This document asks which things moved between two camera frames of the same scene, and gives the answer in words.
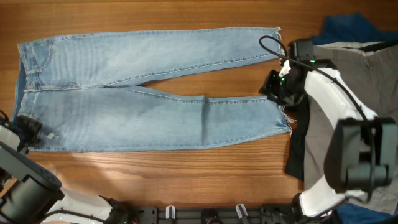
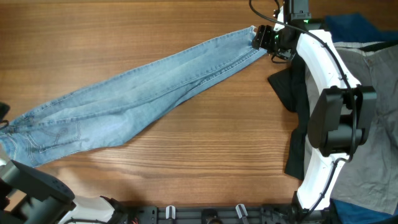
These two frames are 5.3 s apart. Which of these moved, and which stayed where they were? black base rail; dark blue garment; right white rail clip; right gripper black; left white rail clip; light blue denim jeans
Moved: light blue denim jeans; right gripper black
Stayed: left white rail clip; right white rail clip; dark blue garment; black base rail
